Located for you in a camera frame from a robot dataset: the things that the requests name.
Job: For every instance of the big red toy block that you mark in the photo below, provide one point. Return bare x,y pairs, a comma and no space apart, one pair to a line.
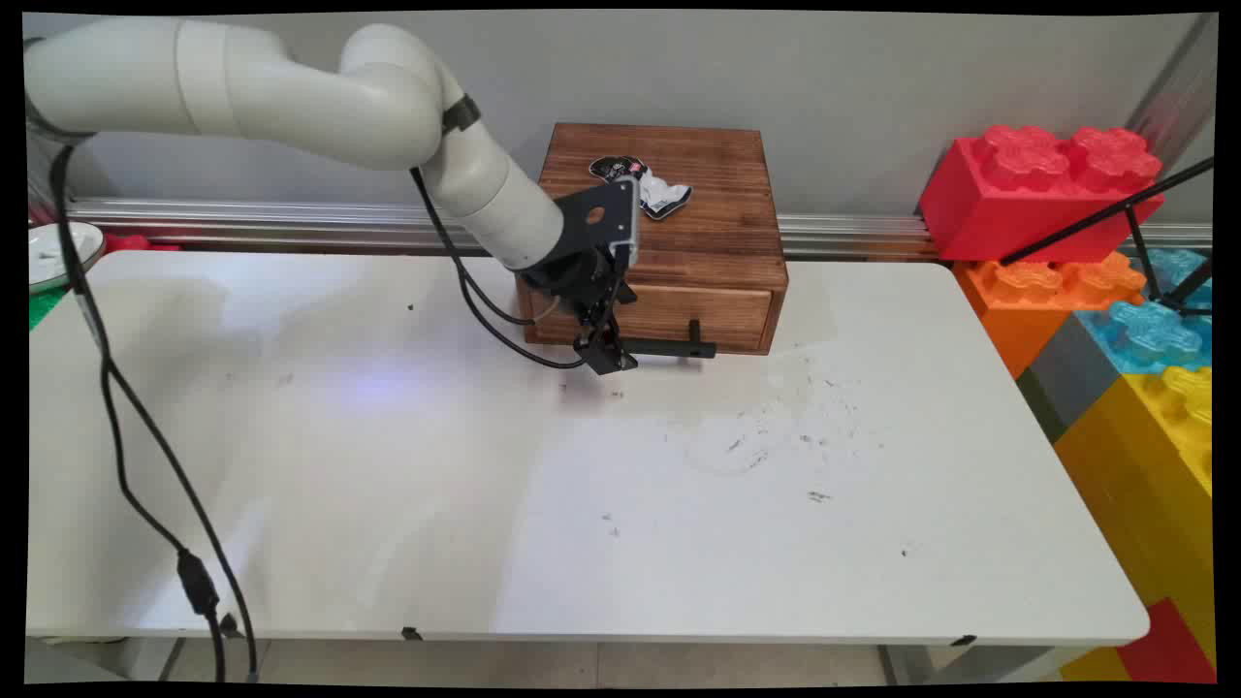
1028,189

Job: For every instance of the big yellow toy block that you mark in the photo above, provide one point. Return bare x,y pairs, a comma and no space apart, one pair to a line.
1144,485

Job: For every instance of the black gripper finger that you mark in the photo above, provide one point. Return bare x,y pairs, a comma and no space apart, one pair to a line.
596,351
626,357

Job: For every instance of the big grey toy block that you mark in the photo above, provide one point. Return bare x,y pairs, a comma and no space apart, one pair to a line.
1066,378

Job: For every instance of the dark wooden drawer cabinet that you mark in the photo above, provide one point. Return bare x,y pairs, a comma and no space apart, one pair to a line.
698,233

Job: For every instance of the aluminium wall rail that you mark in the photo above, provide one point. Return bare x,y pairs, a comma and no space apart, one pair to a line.
291,221

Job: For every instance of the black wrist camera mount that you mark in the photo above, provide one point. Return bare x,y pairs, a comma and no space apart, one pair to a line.
596,218

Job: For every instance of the green mat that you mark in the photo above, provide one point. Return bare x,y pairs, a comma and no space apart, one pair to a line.
44,308

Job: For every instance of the big orange toy block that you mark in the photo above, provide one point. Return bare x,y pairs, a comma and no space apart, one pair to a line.
1028,301

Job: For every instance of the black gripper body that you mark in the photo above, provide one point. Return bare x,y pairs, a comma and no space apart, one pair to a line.
572,271

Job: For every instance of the black white snack packet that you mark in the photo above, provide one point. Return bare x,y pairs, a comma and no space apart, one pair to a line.
664,194

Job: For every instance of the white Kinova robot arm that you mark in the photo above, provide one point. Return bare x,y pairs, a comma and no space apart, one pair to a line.
291,92

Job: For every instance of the black tripod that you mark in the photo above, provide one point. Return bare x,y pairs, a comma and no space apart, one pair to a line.
1144,242

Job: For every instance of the low red object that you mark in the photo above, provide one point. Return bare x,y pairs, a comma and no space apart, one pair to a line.
136,242

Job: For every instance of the white plate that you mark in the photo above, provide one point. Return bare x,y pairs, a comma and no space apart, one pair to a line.
48,252

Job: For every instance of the small red toy block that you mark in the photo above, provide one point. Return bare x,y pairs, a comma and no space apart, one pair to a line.
1173,650

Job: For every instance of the big blue toy block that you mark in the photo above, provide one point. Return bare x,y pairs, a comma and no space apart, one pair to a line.
1154,330

